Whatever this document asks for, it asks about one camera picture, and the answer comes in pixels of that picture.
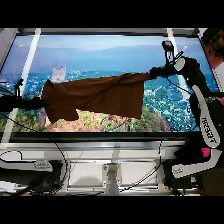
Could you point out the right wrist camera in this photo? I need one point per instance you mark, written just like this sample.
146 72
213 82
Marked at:
167 50

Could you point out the brown garment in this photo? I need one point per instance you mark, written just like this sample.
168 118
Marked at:
100 96

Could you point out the person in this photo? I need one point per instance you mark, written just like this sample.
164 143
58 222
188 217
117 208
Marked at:
213 40

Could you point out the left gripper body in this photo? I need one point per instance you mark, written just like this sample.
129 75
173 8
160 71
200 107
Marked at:
31 103

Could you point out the magenta garment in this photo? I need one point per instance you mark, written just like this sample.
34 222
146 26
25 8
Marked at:
206 153

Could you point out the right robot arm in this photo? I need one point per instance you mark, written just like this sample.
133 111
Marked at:
208 128

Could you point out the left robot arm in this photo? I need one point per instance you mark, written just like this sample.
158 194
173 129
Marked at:
31 165

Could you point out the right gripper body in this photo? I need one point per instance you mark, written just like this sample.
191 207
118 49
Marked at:
157 72

